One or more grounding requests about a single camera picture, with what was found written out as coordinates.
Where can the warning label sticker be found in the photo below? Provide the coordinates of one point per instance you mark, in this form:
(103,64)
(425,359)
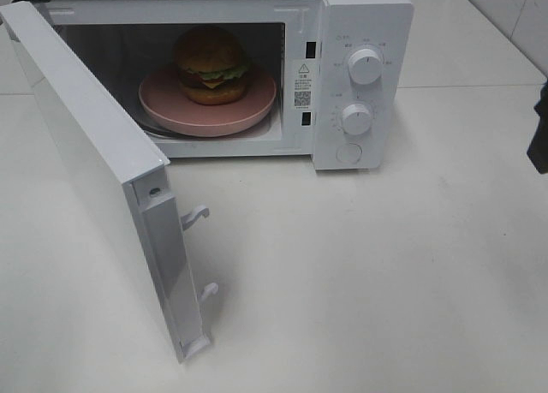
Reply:
(303,81)

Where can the round door release button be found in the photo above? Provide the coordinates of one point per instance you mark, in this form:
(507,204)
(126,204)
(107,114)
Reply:
(349,153)

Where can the glass microwave turntable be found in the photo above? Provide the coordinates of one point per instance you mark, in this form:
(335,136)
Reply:
(269,128)

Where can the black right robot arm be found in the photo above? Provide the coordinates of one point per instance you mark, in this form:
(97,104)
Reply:
(537,151)

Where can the white microwave door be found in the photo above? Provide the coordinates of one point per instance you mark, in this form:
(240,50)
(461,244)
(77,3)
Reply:
(118,172)

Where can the white upper power knob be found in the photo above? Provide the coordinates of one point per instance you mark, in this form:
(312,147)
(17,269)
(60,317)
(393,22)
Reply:
(365,65)

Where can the pink plate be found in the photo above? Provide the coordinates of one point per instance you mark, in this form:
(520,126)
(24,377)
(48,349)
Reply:
(162,98)

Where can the white lower timer knob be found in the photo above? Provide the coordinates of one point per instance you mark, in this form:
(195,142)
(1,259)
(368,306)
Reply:
(356,119)

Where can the white microwave oven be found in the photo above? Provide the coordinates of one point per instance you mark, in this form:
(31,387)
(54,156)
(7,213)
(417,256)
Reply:
(123,41)

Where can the burger with lettuce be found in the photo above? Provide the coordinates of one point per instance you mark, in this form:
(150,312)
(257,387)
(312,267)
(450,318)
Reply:
(211,65)

